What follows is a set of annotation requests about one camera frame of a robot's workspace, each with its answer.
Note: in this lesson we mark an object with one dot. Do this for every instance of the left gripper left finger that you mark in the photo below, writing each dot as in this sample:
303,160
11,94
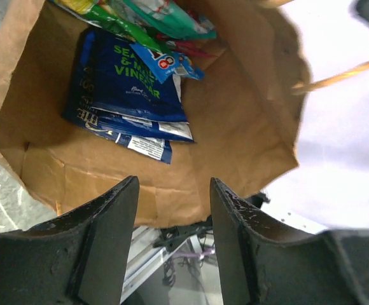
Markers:
79,257

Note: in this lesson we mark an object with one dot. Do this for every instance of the blue burts crisps bag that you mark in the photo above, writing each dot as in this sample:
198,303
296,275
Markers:
109,77
149,138

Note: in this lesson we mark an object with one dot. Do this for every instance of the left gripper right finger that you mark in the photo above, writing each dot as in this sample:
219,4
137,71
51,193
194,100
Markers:
262,260

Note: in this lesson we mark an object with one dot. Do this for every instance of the aluminium rail frame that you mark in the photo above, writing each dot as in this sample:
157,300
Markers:
177,265

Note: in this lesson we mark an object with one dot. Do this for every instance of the green yellow snack packet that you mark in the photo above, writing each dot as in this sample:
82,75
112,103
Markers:
101,15

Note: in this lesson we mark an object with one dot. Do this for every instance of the small blue biscuit packet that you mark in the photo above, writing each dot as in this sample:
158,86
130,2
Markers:
164,65

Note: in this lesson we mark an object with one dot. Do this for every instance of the brown paper bag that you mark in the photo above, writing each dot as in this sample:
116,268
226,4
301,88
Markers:
244,115

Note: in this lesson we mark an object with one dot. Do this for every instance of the teal green snack packet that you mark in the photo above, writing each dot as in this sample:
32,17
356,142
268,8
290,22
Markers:
170,19

